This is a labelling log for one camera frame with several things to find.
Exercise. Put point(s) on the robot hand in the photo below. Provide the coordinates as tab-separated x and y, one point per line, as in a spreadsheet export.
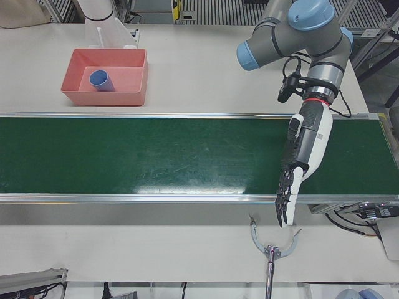
315	140

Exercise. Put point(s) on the light blue plastic cup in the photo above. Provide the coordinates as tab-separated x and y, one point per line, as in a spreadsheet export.
104	84

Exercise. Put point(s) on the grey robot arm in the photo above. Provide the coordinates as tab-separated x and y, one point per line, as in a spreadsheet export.
299	40

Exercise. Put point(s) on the pink plastic box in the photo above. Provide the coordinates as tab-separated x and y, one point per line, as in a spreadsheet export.
106	99

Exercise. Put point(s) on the black electronics board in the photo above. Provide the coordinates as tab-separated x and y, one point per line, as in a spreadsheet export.
383	212

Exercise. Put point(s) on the chrome metal rod tool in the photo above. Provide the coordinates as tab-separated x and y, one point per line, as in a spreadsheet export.
269	280

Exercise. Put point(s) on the green conveyor belt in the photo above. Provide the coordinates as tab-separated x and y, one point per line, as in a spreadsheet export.
124	155

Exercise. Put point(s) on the beige cardboard panel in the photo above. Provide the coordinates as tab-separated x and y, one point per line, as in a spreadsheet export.
22	12

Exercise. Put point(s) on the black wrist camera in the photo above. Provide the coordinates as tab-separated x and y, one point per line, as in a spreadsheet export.
288	87

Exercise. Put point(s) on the yellow black safety post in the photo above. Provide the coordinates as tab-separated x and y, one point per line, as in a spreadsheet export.
176	7

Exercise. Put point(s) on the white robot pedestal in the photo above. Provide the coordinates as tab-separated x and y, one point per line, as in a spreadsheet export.
95	9

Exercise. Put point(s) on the aluminium frame profile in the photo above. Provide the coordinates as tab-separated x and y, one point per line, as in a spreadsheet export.
31	277

